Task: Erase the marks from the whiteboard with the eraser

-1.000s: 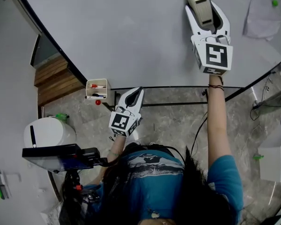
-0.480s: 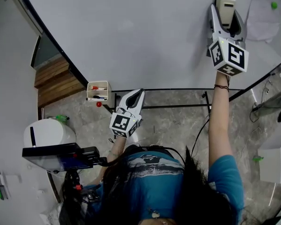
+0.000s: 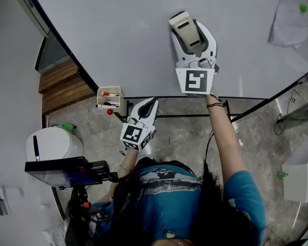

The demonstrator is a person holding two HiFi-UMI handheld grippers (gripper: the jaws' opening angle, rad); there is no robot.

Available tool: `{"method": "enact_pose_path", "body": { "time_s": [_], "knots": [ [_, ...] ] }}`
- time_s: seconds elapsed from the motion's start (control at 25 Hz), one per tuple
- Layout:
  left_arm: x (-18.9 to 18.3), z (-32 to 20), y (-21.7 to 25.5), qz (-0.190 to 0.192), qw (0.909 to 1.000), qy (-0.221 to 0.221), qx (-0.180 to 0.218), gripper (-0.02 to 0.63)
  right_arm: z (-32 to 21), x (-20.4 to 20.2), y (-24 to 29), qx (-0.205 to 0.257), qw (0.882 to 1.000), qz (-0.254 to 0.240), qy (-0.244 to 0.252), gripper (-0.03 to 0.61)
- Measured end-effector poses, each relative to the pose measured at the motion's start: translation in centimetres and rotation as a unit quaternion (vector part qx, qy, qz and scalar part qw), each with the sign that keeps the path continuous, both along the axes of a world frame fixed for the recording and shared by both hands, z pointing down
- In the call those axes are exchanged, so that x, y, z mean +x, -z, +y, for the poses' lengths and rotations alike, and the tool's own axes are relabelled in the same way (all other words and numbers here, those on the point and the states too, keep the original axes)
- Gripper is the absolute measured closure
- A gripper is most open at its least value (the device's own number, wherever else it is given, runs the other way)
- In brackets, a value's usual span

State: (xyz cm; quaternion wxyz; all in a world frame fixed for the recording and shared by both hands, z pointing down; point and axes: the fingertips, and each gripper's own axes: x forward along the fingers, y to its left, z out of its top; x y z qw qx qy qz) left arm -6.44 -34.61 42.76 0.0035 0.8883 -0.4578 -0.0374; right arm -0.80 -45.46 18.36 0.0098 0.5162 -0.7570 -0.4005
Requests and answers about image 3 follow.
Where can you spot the person's left forearm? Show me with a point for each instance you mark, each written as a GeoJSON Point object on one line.
{"type": "Point", "coordinates": [127, 160]}

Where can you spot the black whiteboard stand frame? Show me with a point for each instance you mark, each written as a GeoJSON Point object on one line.
{"type": "Point", "coordinates": [184, 116]}

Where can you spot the white marker holder box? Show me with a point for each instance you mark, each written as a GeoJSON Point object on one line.
{"type": "Point", "coordinates": [118, 100]}

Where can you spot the person's white shoes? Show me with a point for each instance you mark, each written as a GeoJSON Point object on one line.
{"type": "Point", "coordinates": [166, 159]}

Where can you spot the green round magnet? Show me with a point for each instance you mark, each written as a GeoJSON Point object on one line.
{"type": "Point", "coordinates": [303, 8]}

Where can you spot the white round bin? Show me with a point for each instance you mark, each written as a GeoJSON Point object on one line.
{"type": "Point", "coordinates": [54, 143]}

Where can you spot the beige whiteboard eraser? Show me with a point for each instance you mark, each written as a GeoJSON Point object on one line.
{"type": "Point", "coordinates": [184, 28]}

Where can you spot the red round magnet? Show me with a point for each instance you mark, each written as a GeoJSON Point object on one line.
{"type": "Point", "coordinates": [109, 112]}

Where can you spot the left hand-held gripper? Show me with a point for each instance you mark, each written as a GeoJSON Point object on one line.
{"type": "Point", "coordinates": [133, 134]}

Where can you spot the black capped marker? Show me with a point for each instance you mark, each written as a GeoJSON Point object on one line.
{"type": "Point", "coordinates": [110, 104]}

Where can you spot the white machine housing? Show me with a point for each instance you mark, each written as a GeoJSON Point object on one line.
{"type": "Point", "coordinates": [300, 178]}

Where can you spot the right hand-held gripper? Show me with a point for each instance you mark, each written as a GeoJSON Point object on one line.
{"type": "Point", "coordinates": [195, 79]}

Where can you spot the person's blue shirt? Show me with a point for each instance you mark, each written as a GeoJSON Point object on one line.
{"type": "Point", "coordinates": [169, 201]}

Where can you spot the green wrist band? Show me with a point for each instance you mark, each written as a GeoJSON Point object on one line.
{"type": "Point", "coordinates": [123, 167]}

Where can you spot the wooden steps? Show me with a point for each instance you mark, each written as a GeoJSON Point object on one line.
{"type": "Point", "coordinates": [64, 86]}

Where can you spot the black box device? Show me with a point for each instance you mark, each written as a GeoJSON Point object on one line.
{"type": "Point", "coordinates": [61, 172]}

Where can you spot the green tape piece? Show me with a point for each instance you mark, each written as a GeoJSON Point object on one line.
{"type": "Point", "coordinates": [282, 175]}

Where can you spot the red knob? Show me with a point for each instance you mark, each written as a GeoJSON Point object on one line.
{"type": "Point", "coordinates": [86, 204]}

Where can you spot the green plastic bottle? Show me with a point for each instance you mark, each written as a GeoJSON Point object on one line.
{"type": "Point", "coordinates": [68, 126]}

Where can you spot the grey door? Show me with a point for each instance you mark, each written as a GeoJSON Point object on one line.
{"type": "Point", "coordinates": [28, 4]}

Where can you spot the large whiteboard with black frame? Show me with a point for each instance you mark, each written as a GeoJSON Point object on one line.
{"type": "Point", "coordinates": [118, 35]}

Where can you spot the person's right forearm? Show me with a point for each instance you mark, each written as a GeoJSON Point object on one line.
{"type": "Point", "coordinates": [226, 142]}

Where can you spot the red capped marker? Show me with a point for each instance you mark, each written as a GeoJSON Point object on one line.
{"type": "Point", "coordinates": [109, 94]}

